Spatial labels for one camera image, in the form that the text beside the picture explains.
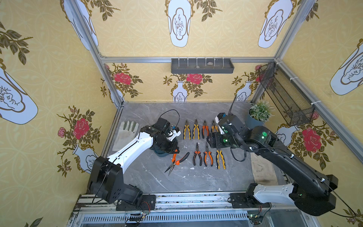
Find teal plastic storage box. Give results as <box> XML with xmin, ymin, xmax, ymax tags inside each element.
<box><xmin>153</xmin><ymin>136</ymin><xmax>179</xmax><ymax>158</ymax></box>

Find yellow black pliers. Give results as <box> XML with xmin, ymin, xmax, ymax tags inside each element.
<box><xmin>216</xmin><ymin>150</ymin><xmax>226</xmax><ymax>170</ymax></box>
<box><xmin>192</xmin><ymin>119</ymin><xmax>200</xmax><ymax>140</ymax></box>
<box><xmin>183</xmin><ymin>120</ymin><xmax>192</xmax><ymax>140</ymax></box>

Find red orange black pliers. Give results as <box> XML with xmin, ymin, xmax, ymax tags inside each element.
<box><xmin>202</xmin><ymin>120</ymin><xmax>209</xmax><ymax>139</ymax></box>

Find orange long nose pliers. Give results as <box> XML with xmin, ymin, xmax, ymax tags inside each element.
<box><xmin>165</xmin><ymin>149</ymin><xmax>190</xmax><ymax>175</ymax></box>

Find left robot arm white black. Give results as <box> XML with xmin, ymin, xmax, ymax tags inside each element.
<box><xmin>88</xmin><ymin>125</ymin><xmax>181</xmax><ymax>207</ymax></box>

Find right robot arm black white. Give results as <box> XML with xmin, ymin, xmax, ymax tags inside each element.
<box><xmin>207</xmin><ymin>113</ymin><xmax>338</xmax><ymax>216</ymax></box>

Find blue flower pot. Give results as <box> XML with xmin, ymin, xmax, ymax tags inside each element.
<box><xmin>245</xmin><ymin>114</ymin><xmax>264</xmax><ymax>129</ymax></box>

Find left work glove beige green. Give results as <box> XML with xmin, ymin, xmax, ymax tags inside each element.
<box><xmin>112</xmin><ymin>121</ymin><xmax>139</xmax><ymax>152</ymax></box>

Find green white artificial plant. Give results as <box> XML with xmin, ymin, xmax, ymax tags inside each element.
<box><xmin>249</xmin><ymin>100</ymin><xmax>274</xmax><ymax>123</ymax></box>

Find right work glove beige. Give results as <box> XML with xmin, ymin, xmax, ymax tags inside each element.
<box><xmin>251</xmin><ymin>153</ymin><xmax>278</xmax><ymax>185</ymax></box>

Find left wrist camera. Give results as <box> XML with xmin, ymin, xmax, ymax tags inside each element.
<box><xmin>166</xmin><ymin>126</ymin><xmax>181</xmax><ymax>141</ymax></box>

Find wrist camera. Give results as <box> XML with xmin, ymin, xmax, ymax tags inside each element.
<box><xmin>166</xmin><ymin>126</ymin><xmax>181</xmax><ymax>141</ymax></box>
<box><xmin>215</xmin><ymin>113</ymin><xmax>226</xmax><ymax>125</ymax></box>

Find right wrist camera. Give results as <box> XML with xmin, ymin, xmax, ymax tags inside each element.
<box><xmin>215</xmin><ymin>113</ymin><xmax>226</xmax><ymax>125</ymax></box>

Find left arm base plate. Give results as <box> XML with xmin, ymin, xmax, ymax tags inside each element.
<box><xmin>116</xmin><ymin>194</ymin><xmax>156</xmax><ymax>211</ymax></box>

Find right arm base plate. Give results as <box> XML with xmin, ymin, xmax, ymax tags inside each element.
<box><xmin>227</xmin><ymin>193</ymin><xmax>270</xmax><ymax>209</ymax></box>

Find black wire mesh basket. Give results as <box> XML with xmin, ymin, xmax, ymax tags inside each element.
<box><xmin>258</xmin><ymin>62</ymin><xmax>315</xmax><ymax>126</ymax></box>

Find aluminium front rail frame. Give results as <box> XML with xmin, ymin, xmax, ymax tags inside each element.
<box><xmin>67</xmin><ymin>191</ymin><xmax>320</xmax><ymax>227</ymax></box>

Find grey wall shelf tray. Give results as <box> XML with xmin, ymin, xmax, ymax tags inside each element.
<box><xmin>171</xmin><ymin>57</ymin><xmax>234</xmax><ymax>74</ymax></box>

